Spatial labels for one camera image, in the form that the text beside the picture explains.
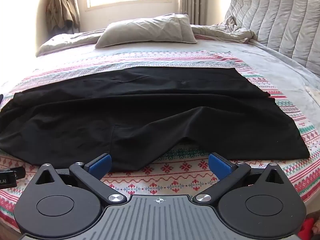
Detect black pants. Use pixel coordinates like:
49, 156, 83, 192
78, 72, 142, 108
0, 66, 311, 173

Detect quilted grey headboard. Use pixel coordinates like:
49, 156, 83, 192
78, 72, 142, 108
224, 0, 320, 77

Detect red object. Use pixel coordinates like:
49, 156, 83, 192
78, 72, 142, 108
299, 217, 316, 240

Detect hanging tan jacket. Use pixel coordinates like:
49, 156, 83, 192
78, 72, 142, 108
45, 0, 80, 34

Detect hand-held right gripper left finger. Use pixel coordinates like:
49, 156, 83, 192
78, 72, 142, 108
34, 153, 127, 205

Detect grey quilt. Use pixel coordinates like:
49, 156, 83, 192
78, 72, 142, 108
35, 17, 256, 58

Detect grey pillow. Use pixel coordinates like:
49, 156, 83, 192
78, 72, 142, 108
95, 14, 198, 49

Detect grey bed sheet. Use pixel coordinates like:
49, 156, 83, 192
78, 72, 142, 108
195, 36, 320, 130

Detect patterned bed blanket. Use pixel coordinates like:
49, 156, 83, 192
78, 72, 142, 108
0, 49, 320, 233

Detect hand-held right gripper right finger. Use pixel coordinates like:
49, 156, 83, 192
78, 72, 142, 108
193, 152, 286, 203

